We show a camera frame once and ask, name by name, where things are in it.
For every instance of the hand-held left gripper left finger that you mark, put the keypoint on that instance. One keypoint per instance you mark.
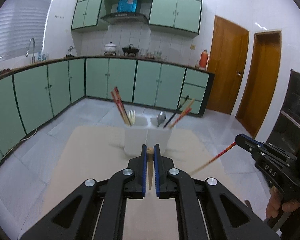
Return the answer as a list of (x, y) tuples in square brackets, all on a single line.
[(144, 170)]

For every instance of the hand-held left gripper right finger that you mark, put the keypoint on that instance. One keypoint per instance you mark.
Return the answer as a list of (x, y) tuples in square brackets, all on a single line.
[(157, 170)]

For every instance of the green wall cabinet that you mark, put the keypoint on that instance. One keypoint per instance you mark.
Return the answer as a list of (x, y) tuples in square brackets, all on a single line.
[(87, 12), (175, 7)]

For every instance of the window blinds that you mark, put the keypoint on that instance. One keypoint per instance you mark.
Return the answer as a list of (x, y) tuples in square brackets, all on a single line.
[(17, 25)]

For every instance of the red chopsticks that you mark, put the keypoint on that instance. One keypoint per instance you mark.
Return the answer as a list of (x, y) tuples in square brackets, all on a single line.
[(125, 112)]

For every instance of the metal kettle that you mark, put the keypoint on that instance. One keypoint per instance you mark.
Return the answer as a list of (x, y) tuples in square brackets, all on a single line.
[(70, 51)]

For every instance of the black appliance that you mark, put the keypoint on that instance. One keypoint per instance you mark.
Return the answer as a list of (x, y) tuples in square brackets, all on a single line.
[(297, 105)]

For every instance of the pale plastic fork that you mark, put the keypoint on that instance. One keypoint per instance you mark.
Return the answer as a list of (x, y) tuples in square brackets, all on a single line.
[(132, 117)]

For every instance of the orange thermos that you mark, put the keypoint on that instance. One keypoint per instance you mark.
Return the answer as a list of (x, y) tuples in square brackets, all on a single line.
[(204, 58)]

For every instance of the metal faucet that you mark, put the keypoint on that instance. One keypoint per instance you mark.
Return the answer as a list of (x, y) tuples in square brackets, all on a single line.
[(33, 52)]

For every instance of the person's right hand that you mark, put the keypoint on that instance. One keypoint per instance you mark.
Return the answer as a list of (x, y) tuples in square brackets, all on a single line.
[(273, 205)]

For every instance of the wooden door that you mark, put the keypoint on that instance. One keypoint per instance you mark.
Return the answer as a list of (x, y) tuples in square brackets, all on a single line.
[(262, 85), (225, 62)]

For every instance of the range hood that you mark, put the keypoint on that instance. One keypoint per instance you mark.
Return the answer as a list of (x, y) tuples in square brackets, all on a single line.
[(125, 17)]

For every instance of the white plastic utensil holder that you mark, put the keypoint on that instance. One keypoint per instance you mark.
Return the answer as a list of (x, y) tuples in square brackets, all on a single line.
[(165, 136), (135, 140)]

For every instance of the blue box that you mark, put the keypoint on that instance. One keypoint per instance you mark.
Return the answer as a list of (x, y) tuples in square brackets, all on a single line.
[(128, 5)]

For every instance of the green kitchen base cabinets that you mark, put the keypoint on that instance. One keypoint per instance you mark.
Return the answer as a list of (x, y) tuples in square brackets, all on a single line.
[(120, 80)]

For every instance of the plain wooden chopstick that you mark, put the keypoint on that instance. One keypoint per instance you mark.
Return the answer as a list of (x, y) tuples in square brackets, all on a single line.
[(150, 170)]

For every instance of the small glass jar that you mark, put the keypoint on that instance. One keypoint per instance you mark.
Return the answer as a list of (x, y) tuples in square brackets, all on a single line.
[(197, 65)]

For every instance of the metal spoon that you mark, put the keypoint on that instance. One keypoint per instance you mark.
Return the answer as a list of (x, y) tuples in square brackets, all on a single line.
[(161, 117)]

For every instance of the white cooking pot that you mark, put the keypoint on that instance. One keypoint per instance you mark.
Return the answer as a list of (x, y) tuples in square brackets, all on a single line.
[(110, 48)]

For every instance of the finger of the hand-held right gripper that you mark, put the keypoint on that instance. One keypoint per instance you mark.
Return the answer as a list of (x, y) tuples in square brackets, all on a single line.
[(247, 143), (277, 150)]

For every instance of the black chopstick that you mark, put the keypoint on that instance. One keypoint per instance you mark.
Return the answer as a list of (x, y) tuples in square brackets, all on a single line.
[(177, 110)]

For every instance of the black wok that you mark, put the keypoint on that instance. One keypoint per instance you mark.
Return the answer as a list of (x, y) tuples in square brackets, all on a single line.
[(130, 50)]

